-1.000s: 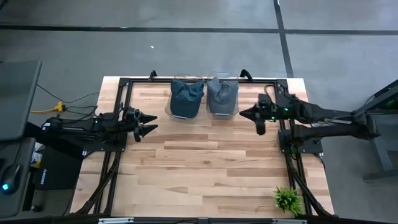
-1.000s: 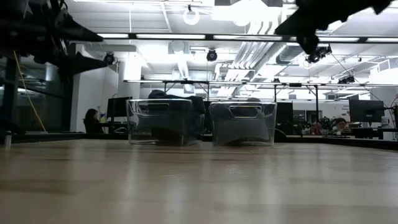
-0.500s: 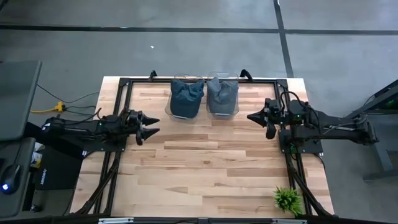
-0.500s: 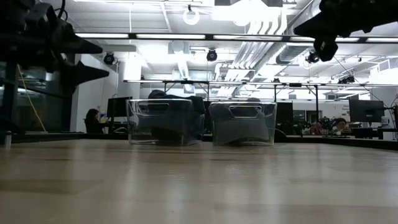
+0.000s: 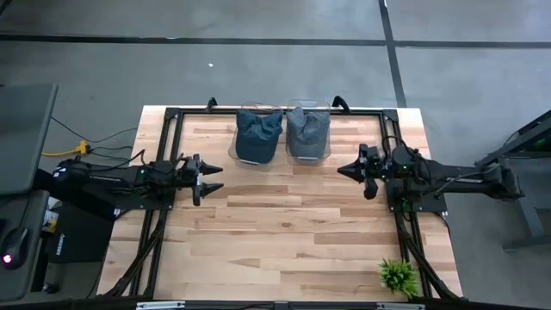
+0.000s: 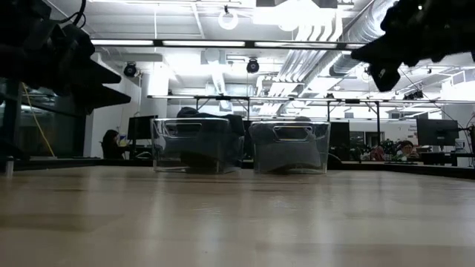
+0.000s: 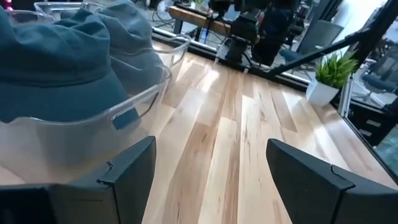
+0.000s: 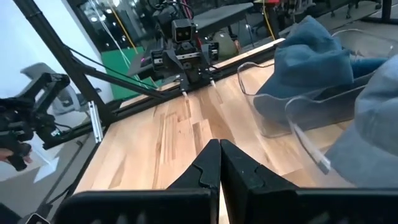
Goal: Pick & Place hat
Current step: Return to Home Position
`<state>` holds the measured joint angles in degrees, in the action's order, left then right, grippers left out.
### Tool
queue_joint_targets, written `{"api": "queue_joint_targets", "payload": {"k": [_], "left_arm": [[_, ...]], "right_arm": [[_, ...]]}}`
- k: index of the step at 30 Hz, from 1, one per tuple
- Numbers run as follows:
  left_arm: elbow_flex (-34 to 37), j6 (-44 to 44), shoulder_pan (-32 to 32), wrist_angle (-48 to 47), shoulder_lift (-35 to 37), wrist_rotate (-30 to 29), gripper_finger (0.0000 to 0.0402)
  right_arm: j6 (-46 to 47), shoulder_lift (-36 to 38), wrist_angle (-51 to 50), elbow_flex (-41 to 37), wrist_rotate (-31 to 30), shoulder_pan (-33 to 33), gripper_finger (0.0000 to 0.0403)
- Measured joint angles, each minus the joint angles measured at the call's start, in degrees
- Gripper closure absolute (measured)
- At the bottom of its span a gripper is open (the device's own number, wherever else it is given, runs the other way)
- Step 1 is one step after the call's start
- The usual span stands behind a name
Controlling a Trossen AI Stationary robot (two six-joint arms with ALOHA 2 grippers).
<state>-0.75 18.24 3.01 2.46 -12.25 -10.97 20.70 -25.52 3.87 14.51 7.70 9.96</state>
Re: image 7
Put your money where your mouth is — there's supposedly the blue office chair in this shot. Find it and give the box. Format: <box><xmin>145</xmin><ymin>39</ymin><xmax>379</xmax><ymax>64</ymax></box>
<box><xmin>362</xmin><ymin>73</ymin><xmax>398</xmax><ymax>95</ymax></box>

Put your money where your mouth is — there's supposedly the grey chair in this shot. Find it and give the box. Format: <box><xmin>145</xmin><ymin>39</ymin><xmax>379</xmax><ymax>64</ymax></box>
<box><xmin>279</xmin><ymin>19</ymin><xmax>345</xmax><ymax>63</ymax></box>

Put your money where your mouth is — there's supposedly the green plant in white pot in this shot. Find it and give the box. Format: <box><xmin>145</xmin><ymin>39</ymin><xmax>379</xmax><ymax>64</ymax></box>
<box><xmin>305</xmin><ymin>50</ymin><xmax>359</xmax><ymax>107</ymax></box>

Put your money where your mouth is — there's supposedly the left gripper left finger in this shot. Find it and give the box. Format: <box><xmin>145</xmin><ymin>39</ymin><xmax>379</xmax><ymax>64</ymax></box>
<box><xmin>0</xmin><ymin>136</ymin><xmax>157</xmax><ymax>224</ymax></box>

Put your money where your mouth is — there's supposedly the slate grey baseball cap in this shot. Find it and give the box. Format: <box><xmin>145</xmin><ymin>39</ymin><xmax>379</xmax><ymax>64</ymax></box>
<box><xmin>60</xmin><ymin>0</ymin><xmax>166</xmax><ymax>96</ymax></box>

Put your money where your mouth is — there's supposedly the blue baseball cap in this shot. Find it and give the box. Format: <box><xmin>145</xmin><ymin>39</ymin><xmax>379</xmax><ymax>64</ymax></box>
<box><xmin>0</xmin><ymin>8</ymin><xmax>140</xmax><ymax>131</ymax></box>

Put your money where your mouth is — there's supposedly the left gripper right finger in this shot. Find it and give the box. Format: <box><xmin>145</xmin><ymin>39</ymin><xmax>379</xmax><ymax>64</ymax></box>
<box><xmin>266</xmin><ymin>138</ymin><xmax>398</xmax><ymax>224</ymax></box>

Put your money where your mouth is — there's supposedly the wooden background table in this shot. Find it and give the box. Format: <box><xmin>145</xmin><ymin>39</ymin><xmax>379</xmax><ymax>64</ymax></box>
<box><xmin>169</xmin><ymin>5</ymin><xmax>233</xmax><ymax>37</ymax></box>

